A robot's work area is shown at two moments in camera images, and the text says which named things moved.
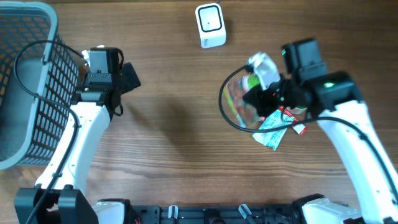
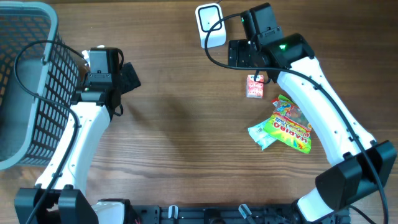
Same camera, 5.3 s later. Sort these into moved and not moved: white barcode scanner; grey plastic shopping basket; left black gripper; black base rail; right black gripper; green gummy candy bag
Moved: right black gripper; green gummy candy bag
Not moved: black base rail; grey plastic shopping basket; left black gripper; white barcode scanner
